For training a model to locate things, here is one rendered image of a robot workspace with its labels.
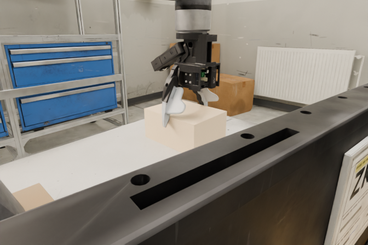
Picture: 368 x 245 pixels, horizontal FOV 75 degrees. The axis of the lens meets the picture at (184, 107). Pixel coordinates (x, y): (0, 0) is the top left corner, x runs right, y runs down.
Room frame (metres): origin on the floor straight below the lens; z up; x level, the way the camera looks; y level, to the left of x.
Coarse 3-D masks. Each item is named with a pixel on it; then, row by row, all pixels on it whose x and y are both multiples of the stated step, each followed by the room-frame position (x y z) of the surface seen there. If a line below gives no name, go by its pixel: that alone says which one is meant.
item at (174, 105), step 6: (174, 90) 0.50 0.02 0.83; (180, 90) 0.50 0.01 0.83; (174, 96) 0.50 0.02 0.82; (180, 96) 0.49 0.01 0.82; (162, 102) 0.50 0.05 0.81; (168, 102) 0.49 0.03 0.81; (174, 102) 0.49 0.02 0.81; (180, 102) 0.48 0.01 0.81; (162, 108) 0.49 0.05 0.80; (168, 108) 0.49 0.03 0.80; (174, 108) 0.48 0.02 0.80; (180, 108) 0.47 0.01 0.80; (162, 114) 0.49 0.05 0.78; (168, 114) 0.49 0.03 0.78; (162, 120) 0.49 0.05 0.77; (168, 120) 0.49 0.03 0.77
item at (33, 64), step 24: (24, 48) 1.55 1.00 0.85; (48, 48) 1.63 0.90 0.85; (72, 48) 1.75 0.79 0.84; (96, 48) 1.88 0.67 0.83; (24, 72) 1.52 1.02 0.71; (48, 72) 1.63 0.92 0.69; (72, 72) 1.74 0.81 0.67; (96, 72) 1.88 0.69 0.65; (24, 96) 1.50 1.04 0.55; (48, 96) 1.59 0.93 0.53; (72, 96) 1.72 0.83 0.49; (96, 96) 1.86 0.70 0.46; (24, 120) 1.48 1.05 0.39; (48, 120) 1.58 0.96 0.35
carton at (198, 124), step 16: (144, 112) 0.56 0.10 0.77; (160, 112) 0.53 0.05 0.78; (192, 112) 0.53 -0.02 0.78; (208, 112) 0.53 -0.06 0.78; (224, 112) 0.53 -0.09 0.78; (160, 128) 0.52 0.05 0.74; (176, 128) 0.48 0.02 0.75; (192, 128) 0.45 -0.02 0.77; (208, 128) 0.48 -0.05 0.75; (224, 128) 0.53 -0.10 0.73; (176, 144) 0.48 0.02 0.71; (192, 144) 0.45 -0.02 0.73
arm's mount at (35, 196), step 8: (40, 184) 0.32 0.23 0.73; (16, 192) 0.30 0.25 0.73; (24, 192) 0.30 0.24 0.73; (32, 192) 0.30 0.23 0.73; (40, 192) 0.30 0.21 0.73; (24, 200) 0.28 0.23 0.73; (32, 200) 0.28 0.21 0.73; (40, 200) 0.28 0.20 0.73; (48, 200) 0.28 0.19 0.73; (24, 208) 0.27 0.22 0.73; (32, 208) 0.27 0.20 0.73
